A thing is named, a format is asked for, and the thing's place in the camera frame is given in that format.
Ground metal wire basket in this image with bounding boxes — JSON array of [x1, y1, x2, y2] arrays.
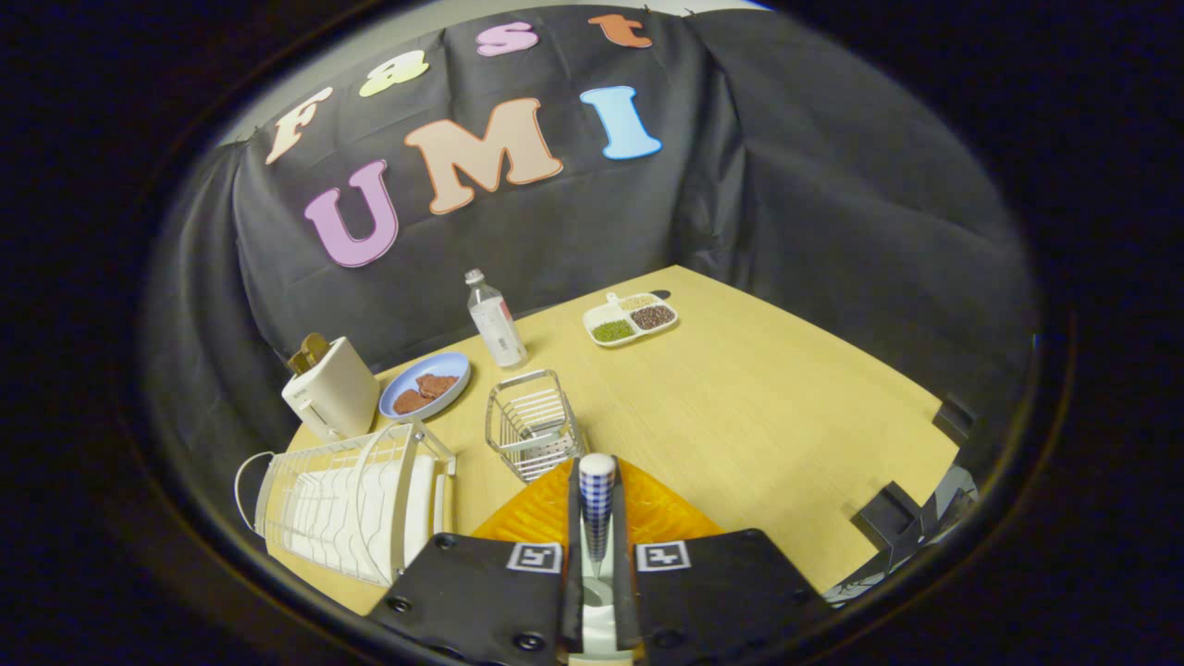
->
[[485, 369, 588, 485]]

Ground black table clamp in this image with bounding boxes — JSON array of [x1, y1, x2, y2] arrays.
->
[[851, 481, 923, 549], [932, 393, 978, 447]]

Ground clear plastic bottle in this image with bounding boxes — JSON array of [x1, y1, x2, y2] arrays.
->
[[464, 268, 529, 369]]

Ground blue plate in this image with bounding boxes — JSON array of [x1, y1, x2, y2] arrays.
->
[[378, 351, 472, 422]]

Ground white toaster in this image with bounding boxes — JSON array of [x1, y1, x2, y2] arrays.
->
[[281, 336, 381, 442]]

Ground white divided dish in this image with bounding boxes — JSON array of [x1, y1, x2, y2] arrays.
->
[[582, 291, 680, 349]]

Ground blue checkered white spoon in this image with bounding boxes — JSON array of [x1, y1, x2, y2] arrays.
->
[[566, 452, 639, 663]]

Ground white wire dish rack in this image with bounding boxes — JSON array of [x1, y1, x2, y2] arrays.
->
[[234, 421, 458, 588]]

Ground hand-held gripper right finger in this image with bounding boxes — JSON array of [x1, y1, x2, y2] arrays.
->
[[610, 455, 833, 666]]

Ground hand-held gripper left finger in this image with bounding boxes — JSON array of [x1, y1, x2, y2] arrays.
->
[[368, 455, 586, 666]]

